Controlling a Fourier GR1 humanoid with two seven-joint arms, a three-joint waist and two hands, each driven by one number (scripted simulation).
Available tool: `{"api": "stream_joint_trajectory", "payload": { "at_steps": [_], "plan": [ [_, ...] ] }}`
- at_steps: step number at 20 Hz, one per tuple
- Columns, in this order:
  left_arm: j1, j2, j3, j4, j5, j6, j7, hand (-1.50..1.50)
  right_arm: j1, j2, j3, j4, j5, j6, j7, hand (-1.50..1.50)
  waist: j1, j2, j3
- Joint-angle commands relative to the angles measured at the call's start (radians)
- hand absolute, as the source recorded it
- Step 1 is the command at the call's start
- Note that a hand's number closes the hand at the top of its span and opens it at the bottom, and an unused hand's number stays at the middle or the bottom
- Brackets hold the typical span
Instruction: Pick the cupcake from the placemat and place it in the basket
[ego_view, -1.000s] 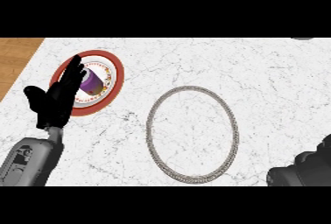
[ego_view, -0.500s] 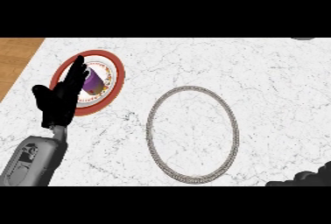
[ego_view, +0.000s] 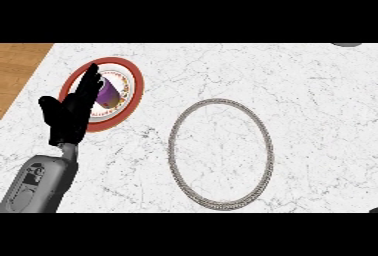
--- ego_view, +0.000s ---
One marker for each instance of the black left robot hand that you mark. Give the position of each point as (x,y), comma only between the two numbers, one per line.
(68,115)

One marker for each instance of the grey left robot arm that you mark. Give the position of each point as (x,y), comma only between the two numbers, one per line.
(37,181)

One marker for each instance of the purple cupcake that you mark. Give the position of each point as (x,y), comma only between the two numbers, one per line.
(109,95)

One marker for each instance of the round red-rimmed placemat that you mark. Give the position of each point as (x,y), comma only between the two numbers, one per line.
(131,96)

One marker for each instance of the grey rounded object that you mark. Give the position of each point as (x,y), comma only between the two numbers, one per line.
(345,44)

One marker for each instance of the dark rounded object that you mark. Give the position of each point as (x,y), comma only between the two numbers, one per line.
(373,210)

